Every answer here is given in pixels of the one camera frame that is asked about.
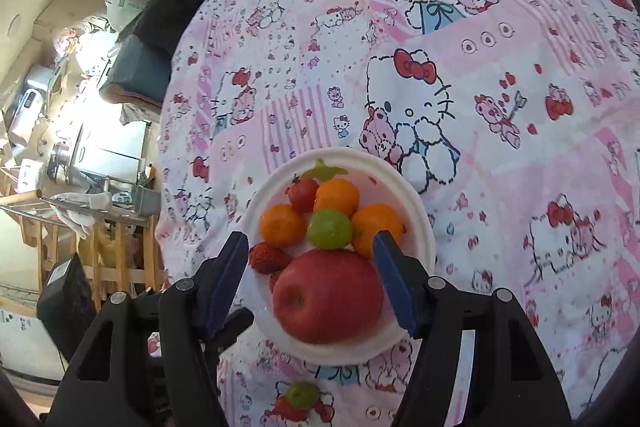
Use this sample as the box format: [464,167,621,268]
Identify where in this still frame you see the red apple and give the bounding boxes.
[272,248,385,345]

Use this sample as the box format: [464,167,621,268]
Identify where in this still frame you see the white kitchen appliance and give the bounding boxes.
[10,89,43,142]

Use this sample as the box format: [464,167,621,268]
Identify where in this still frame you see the white kitchen cabinets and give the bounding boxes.
[75,122,148,188]

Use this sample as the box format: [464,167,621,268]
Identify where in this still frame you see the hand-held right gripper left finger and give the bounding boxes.
[59,231,250,427]

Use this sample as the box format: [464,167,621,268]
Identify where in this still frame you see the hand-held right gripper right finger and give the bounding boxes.
[372,230,573,427]

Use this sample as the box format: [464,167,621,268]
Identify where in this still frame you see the white cloth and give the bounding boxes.
[52,194,113,238]

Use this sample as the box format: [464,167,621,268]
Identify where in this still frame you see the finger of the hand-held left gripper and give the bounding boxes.
[202,307,256,353]

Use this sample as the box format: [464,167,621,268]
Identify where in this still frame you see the black box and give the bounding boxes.
[37,254,98,363]

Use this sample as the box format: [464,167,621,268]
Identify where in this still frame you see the white plastic bag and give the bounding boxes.
[102,0,146,32]

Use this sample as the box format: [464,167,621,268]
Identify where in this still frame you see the pink strawberry print plate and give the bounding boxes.
[241,147,435,365]

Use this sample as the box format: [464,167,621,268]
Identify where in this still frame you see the green lime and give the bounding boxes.
[307,209,353,250]

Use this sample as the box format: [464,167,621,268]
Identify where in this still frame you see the red strawberry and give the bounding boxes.
[249,242,293,275]

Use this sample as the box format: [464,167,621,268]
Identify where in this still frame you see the orange mandarin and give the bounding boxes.
[260,204,307,249]
[314,178,360,219]
[351,203,405,258]

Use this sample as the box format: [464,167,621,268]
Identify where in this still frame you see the wooden rack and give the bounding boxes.
[0,189,166,293]

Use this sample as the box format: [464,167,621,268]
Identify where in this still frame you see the grey bin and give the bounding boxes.
[131,185,160,217]

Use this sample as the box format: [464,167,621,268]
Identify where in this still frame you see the pink cartoon printed blanket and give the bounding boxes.
[155,0,640,427]

